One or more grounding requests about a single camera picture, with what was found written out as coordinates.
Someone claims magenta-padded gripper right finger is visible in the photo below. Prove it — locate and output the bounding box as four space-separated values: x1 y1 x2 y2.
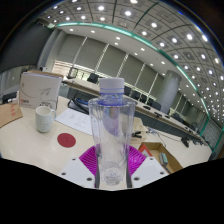
125 145 169 189

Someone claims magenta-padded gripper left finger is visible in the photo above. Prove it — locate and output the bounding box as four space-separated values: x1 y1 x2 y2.
57 145 101 189

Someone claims clear plastic bottle white cap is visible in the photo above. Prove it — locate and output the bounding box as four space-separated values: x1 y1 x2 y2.
87 77 138 187

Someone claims open cardboard box red side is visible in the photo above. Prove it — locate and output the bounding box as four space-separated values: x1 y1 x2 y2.
138 142 184 174

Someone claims grey-green handheld device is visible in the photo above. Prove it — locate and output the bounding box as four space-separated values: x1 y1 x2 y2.
159 152 170 165

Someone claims flat round red coaster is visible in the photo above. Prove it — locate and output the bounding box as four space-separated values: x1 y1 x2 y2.
56 132 77 149

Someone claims white desk organiser box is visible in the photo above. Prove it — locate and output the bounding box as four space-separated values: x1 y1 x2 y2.
131 116 148 149

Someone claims white printed paper sheet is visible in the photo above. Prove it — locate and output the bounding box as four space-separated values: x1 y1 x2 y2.
55 107 94 136

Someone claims curved conference desk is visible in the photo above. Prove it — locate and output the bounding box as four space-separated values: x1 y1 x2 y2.
63 77 204 144

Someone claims white ceramic mug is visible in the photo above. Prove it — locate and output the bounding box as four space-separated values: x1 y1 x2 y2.
35 105 57 134

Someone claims row of black office chairs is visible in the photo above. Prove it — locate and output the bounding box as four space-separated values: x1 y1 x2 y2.
86 72 201 133

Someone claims white copy paper box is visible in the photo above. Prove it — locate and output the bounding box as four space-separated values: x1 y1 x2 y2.
18 71 64 111

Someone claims brown cardboard envelope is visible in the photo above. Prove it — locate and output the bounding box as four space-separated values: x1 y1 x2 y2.
0 103 24 129

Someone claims group of ceiling lights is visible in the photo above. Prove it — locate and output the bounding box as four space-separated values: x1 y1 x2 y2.
49 0 224 111

